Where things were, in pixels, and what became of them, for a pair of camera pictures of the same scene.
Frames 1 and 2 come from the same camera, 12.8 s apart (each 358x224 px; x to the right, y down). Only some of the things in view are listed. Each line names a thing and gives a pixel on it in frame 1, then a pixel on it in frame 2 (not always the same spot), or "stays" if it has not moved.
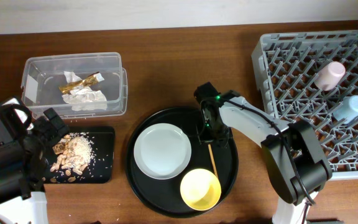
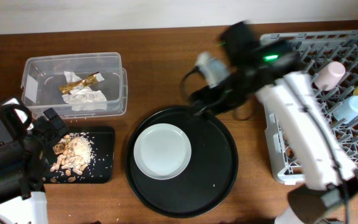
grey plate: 162,151 stays
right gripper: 204,137 to 217,106
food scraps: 75,153 stays
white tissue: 82,98 stays
